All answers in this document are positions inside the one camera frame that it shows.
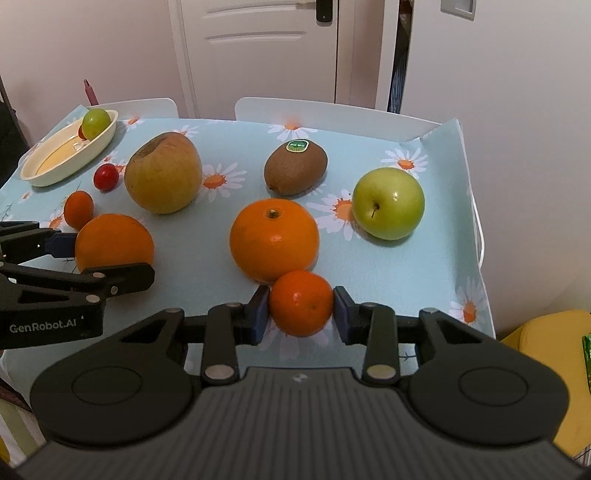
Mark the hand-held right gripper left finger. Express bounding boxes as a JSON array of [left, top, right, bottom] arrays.
[[99, 285, 271, 384]]

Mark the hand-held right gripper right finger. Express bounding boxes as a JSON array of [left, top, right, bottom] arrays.
[[333, 285, 502, 384]]

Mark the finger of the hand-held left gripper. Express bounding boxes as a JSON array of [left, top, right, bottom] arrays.
[[0, 222, 78, 267], [0, 262, 156, 320]]

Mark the large orange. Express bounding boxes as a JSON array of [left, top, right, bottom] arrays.
[[75, 213, 155, 273], [229, 199, 320, 283]]

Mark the small red-orange tomato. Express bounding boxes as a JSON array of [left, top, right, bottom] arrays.
[[269, 270, 334, 337]]

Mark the red apple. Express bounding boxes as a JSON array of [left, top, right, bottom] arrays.
[[93, 164, 120, 191]]

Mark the cream oval dish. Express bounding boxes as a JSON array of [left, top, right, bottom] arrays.
[[20, 107, 119, 188]]

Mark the brown pear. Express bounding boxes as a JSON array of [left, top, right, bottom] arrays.
[[124, 132, 203, 215]]

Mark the large green apple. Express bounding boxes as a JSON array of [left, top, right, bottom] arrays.
[[352, 167, 426, 241]]

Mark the brown kiwi with green sticker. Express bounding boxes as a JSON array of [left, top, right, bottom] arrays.
[[263, 138, 329, 196]]

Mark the blue daisy print tablecloth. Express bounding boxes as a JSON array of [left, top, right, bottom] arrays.
[[0, 116, 497, 398]]

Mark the striped cloth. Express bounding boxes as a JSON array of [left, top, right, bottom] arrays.
[[0, 397, 44, 467]]

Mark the small green apple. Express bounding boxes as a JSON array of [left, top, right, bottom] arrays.
[[82, 108, 112, 140]]

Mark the black curved stand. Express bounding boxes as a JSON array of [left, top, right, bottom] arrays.
[[0, 74, 27, 153]]

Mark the white chair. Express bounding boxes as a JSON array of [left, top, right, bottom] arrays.
[[85, 98, 180, 121], [235, 97, 451, 139]]

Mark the yellow stool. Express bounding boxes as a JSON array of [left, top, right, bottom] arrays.
[[501, 310, 591, 457]]

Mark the white panelled door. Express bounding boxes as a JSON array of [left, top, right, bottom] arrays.
[[168, 0, 340, 120]]

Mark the white cable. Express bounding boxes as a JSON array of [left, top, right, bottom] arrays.
[[468, 189, 485, 268]]

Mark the wall switch plate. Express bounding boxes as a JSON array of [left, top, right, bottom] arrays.
[[440, 0, 476, 21]]

